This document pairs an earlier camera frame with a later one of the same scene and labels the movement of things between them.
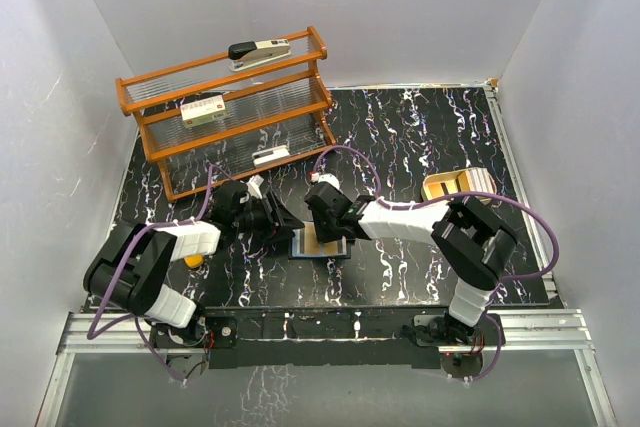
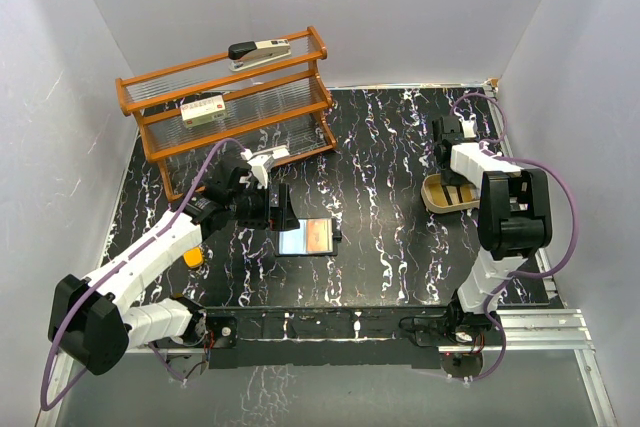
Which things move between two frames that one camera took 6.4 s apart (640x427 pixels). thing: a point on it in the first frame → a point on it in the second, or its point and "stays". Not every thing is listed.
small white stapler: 269,154 stays
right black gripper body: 340,236 → 450,177
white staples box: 204,112 stays
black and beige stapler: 245,55 stays
